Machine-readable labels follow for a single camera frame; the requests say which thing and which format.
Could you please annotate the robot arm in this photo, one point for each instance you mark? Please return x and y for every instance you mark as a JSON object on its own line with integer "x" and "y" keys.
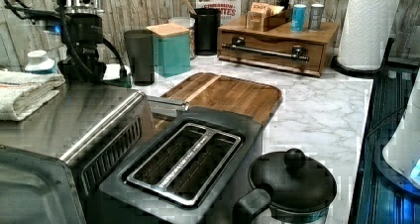
{"x": 54, "y": 19}

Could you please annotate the white and blue jar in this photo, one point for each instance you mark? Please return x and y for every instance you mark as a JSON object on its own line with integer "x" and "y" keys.
{"x": 40, "y": 63}

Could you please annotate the black paper towel holder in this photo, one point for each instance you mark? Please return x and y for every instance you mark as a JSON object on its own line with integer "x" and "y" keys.
{"x": 365, "y": 73}

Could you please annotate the black lidded kettle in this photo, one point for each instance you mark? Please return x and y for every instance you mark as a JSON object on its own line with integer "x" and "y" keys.
{"x": 294, "y": 188}

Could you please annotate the dark grey tumbler cup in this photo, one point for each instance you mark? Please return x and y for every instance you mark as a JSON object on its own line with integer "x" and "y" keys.
{"x": 140, "y": 52}

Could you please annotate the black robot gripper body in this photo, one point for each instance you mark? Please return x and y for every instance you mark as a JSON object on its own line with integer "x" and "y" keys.
{"x": 82, "y": 34}

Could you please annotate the wooden drawer organizer box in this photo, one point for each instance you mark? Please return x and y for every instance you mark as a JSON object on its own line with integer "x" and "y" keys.
{"x": 304, "y": 52}

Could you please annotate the white paper towel roll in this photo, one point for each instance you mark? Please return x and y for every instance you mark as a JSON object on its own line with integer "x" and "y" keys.
{"x": 365, "y": 32}

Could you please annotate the wooden spoon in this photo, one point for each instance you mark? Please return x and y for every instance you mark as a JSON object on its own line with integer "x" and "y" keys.
{"x": 189, "y": 6}

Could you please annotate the black utensil holder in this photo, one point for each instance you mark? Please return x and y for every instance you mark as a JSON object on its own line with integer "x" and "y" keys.
{"x": 207, "y": 22}

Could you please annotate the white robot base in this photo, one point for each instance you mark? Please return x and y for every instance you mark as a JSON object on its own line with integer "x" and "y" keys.
{"x": 398, "y": 161}

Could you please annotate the blue can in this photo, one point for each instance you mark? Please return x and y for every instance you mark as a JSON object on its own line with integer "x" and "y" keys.
{"x": 298, "y": 17}

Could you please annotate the stainless steel toaster oven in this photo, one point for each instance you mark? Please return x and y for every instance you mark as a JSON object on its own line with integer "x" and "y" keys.
{"x": 52, "y": 162}

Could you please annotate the black two-slot toaster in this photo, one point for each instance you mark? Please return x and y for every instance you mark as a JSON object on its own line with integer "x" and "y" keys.
{"x": 191, "y": 172}

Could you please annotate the teal canister with wooden lid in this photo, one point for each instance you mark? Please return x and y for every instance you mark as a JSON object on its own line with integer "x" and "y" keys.
{"x": 171, "y": 49}

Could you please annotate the white plate on green bowl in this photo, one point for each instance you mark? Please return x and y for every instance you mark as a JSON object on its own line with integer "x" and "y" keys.
{"x": 112, "y": 76}

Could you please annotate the folded white towel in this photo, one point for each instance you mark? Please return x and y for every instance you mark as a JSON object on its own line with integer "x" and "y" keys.
{"x": 23, "y": 93}

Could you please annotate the wooden cutting board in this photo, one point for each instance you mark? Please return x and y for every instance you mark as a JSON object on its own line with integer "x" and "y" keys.
{"x": 224, "y": 93}

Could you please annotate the cinnamon cereal box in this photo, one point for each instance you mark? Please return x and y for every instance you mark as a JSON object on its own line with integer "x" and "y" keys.
{"x": 228, "y": 1}

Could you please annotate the grey can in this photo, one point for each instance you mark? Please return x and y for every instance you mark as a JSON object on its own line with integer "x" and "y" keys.
{"x": 315, "y": 17}

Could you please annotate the tea bag box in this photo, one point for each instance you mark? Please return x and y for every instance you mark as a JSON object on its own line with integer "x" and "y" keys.
{"x": 264, "y": 17}

